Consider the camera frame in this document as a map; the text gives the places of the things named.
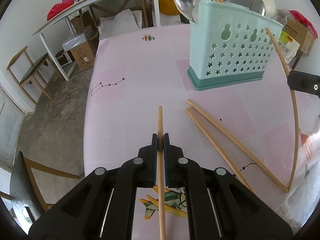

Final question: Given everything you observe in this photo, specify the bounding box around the white ceramic spoon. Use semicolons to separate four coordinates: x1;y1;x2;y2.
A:
262;0;276;18

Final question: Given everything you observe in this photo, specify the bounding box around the steel ladle spoon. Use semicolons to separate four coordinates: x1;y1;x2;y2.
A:
249;0;265;16

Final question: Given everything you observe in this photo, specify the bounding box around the yellow white rice bag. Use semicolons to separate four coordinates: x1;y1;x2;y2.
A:
278;30;300;64

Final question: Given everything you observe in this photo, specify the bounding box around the cardboard box right side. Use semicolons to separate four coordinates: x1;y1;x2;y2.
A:
284;20;316;55

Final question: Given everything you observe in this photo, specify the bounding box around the red bag in box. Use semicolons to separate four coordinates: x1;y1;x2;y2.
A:
289;10;318;39

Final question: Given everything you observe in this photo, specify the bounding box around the near wooden chair black back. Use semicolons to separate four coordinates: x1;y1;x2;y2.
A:
0;151;82;225

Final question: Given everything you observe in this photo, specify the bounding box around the mint green utensil holder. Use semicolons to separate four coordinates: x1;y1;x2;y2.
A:
187;1;283;90

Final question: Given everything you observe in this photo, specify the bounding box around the pink patterned table mat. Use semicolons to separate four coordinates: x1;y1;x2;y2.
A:
84;25;319;232

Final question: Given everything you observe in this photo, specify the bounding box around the white panel door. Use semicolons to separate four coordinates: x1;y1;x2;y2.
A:
0;88;25;172

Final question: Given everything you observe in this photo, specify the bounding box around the yellow plastic bag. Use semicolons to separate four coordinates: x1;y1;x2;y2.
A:
158;0;180;16

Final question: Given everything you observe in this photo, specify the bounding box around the cardboard box on floor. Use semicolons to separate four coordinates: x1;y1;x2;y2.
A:
71;38;99;70

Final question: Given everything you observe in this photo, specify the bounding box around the wooden chair dark seat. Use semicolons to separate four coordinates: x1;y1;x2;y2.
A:
6;46;62;105

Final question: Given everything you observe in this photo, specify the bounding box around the white sack under table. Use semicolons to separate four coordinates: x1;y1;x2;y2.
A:
98;9;142;40

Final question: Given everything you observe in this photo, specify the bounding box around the white long side table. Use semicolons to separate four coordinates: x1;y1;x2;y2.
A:
33;0;161;81

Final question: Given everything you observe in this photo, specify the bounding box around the red plastic bag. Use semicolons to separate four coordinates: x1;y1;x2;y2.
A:
47;0;75;21

